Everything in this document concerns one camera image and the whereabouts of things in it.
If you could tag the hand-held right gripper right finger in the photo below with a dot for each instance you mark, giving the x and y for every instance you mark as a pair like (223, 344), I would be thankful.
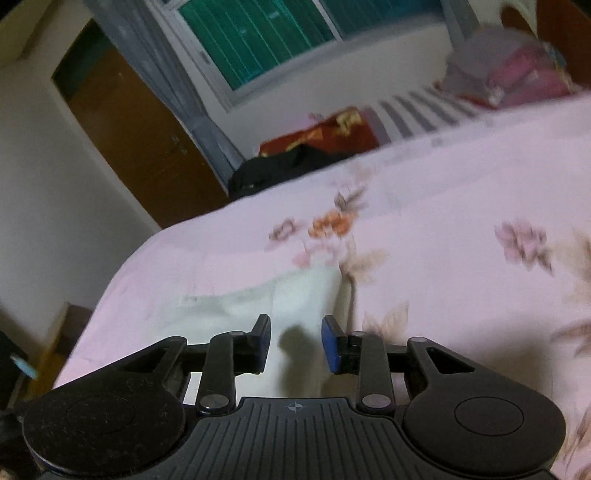
(328, 344)

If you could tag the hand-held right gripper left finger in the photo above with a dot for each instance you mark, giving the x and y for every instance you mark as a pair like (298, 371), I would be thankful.
(264, 344)

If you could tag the white small garment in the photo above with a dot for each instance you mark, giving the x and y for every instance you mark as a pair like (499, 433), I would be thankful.
(300, 295)

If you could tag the pink and grey clothes pile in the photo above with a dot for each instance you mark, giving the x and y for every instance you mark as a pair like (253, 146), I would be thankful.
(480, 55)

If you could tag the black cloth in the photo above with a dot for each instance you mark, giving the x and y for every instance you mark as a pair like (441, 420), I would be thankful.
(281, 170)

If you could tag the pink floral bed sheet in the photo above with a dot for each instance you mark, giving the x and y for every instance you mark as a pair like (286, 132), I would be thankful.
(438, 184)

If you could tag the wooden bedside table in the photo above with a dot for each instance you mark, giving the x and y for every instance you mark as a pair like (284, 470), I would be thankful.
(64, 341)

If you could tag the red patterned cloth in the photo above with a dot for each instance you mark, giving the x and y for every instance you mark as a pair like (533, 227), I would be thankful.
(323, 131)

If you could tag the brown wooden door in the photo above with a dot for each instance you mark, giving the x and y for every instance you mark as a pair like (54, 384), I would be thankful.
(138, 138)

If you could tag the grey white striped cloth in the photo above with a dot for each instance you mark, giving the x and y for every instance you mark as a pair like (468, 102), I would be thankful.
(425, 108)

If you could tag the grey curtain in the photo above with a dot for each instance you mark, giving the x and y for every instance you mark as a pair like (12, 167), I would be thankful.
(184, 92)
(457, 18)

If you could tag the pink folded garment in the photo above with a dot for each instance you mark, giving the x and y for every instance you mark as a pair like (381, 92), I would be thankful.
(531, 76)

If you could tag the window with white frame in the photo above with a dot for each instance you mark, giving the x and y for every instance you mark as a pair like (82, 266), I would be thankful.
(258, 41)

